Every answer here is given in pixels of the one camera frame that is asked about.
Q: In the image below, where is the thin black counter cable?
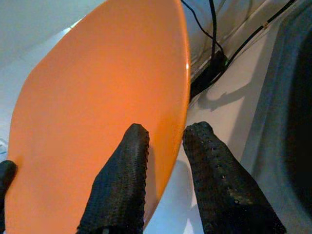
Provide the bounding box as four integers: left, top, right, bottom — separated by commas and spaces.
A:
226, 0, 297, 64

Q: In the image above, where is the black power adapter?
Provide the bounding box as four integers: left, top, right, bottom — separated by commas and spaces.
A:
190, 51, 227, 98

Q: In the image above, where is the thick black power cable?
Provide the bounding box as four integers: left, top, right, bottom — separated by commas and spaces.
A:
209, 0, 220, 56

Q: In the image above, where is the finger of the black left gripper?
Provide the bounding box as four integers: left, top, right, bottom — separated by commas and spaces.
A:
0, 159, 18, 220

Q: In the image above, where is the orange plastic plate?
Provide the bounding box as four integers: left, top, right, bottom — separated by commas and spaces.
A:
4, 0, 191, 234

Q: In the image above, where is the stainless steel sink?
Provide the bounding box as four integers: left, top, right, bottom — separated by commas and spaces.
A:
240, 0, 312, 234

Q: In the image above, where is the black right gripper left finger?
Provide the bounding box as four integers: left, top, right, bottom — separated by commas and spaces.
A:
77, 123, 150, 234

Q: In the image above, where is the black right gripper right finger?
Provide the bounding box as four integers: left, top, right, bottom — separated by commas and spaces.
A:
182, 121, 287, 234

